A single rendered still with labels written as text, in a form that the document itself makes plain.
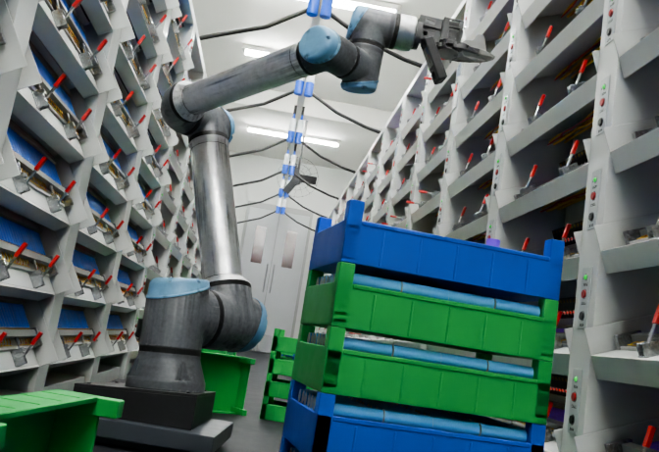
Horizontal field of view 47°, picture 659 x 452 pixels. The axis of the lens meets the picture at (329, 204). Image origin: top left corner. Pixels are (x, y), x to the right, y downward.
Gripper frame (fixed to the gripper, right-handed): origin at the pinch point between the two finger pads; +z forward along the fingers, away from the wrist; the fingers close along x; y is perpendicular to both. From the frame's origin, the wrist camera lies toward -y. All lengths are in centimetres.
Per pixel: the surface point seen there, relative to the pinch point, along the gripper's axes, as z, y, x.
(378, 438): -27, -88, -86
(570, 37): 16.8, 6.2, -9.2
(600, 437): 22, -85, -40
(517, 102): 17.8, 2.0, 30.3
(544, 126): 17.5, -13.7, 2.0
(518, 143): 17.3, -13.2, 21.6
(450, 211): 19, -20, 100
